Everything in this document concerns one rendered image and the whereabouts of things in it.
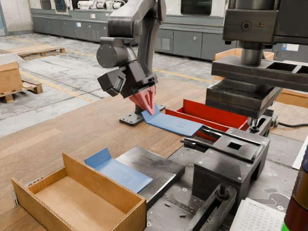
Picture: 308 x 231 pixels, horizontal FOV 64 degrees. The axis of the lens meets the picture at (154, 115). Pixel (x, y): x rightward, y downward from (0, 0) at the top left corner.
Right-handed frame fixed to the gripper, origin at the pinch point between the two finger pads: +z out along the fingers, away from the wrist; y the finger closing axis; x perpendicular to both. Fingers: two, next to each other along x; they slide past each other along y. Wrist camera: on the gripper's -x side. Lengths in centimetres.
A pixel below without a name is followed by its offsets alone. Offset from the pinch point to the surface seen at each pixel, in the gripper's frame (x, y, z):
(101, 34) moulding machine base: 497, -518, -208
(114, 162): -16.3, -3.3, 6.6
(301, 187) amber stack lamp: -29, 40, 7
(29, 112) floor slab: 84, -270, -39
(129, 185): -20.5, 4.0, 10.7
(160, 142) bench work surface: 1.3, -3.2, 10.0
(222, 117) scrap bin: 23.0, 7.3, 13.4
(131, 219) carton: -29.1, 12.7, 11.9
